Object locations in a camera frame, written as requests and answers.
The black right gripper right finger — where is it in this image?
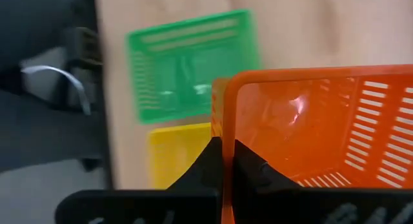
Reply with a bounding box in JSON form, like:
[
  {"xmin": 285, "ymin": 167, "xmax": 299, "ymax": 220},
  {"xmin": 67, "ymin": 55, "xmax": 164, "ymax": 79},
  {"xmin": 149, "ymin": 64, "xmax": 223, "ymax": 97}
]
[{"xmin": 232, "ymin": 139, "xmax": 413, "ymax": 224}]

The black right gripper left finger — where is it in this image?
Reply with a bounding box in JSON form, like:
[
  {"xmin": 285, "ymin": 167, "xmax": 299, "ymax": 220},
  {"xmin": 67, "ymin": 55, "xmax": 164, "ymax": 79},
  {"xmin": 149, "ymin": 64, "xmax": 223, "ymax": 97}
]
[{"xmin": 55, "ymin": 137, "xmax": 223, "ymax": 224}]

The yellow plastic basket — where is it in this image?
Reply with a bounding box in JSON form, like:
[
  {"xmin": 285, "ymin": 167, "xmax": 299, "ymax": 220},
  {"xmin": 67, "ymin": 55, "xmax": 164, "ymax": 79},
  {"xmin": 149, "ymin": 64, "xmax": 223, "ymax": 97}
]
[{"xmin": 147, "ymin": 122, "xmax": 213, "ymax": 190}]

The green plastic basket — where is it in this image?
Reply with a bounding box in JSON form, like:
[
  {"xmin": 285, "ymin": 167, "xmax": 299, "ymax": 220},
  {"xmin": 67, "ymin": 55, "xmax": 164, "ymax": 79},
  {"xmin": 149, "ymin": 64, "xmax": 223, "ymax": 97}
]
[{"xmin": 126, "ymin": 9, "xmax": 261, "ymax": 125}]

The black table edge rail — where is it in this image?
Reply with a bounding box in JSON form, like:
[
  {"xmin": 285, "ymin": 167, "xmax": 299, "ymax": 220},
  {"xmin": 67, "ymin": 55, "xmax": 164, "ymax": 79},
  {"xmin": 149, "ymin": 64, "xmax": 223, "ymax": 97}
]
[{"xmin": 79, "ymin": 0, "xmax": 114, "ymax": 190}]

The white flat cable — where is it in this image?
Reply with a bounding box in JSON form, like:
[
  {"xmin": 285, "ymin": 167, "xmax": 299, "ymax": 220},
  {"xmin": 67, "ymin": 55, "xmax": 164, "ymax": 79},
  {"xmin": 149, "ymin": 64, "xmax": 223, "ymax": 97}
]
[{"xmin": 20, "ymin": 65, "xmax": 92, "ymax": 116}]

